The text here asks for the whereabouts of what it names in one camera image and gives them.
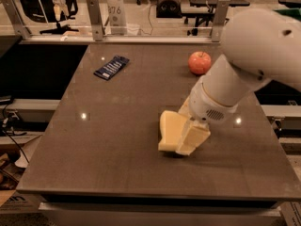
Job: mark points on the left metal bracket post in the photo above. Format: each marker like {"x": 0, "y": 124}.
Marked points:
{"x": 96, "y": 21}

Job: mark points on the right metal bracket post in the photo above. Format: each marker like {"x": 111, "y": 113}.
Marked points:
{"x": 221, "y": 10}

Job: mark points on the yellow sponge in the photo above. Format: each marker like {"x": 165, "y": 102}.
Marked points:
{"x": 171, "y": 125}

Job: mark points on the white numbered pillar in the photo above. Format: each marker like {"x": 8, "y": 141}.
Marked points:
{"x": 117, "y": 18}

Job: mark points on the cardboard box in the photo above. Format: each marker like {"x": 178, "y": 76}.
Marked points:
{"x": 12, "y": 202}

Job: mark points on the far left metal bracket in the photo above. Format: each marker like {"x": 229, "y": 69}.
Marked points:
{"x": 16, "y": 19}

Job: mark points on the metal bracket post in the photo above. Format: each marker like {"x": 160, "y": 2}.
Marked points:
{"x": 221, "y": 10}
{"x": 96, "y": 21}

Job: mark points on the red apple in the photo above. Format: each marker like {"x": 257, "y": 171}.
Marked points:
{"x": 199, "y": 62}

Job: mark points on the blue rxbar wrapper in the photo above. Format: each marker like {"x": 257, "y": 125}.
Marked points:
{"x": 111, "y": 68}

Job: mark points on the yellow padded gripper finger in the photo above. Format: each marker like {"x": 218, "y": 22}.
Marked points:
{"x": 193, "y": 134}
{"x": 184, "y": 110}

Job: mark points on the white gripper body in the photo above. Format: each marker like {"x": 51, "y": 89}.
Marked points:
{"x": 203, "y": 106}

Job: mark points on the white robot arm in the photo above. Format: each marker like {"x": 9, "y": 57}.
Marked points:
{"x": 258, "y": 46}

